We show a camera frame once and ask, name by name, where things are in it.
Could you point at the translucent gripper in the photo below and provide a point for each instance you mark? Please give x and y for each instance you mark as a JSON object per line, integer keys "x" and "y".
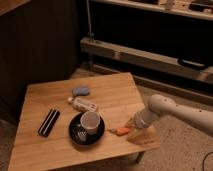
{"x": 130, "y": 123}

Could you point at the black round plate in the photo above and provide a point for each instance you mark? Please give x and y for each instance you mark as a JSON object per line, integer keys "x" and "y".
{"x": 91, "y": 139}

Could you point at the metal fork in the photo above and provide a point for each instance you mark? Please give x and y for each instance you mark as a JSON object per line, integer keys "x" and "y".
{"x": 82, "y": 134}

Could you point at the white paper cup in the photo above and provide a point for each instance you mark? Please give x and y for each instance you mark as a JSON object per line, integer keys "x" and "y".
{"x": 90, "y": 122}

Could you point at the black white striped box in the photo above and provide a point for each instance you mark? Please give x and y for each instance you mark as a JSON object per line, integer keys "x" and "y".
{"x": 48, "y": 123}

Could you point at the wooden table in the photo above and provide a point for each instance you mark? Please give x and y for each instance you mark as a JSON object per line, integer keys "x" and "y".
{"x": 51, "y": 134}

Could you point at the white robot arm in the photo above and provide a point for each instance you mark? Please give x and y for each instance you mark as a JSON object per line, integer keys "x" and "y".
{"x": 159, "y": 106}

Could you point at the orange pepper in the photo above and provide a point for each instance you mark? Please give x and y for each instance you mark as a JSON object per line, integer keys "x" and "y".
{"x": 120, "y": 131}

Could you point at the metal pole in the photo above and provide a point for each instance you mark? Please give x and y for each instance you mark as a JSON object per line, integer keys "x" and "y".
{"x": 90, "y": 33}

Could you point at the blue sponge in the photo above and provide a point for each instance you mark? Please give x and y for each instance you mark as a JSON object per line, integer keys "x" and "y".
{"x": 81, "y": 91}

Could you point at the long wooden shelf beam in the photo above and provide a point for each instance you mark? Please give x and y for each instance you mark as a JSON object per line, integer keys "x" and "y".
{"x": 145, "y": 59}

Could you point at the black handle on shelf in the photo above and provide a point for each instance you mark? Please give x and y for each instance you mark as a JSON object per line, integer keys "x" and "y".
{"x": 192, "y": 65}

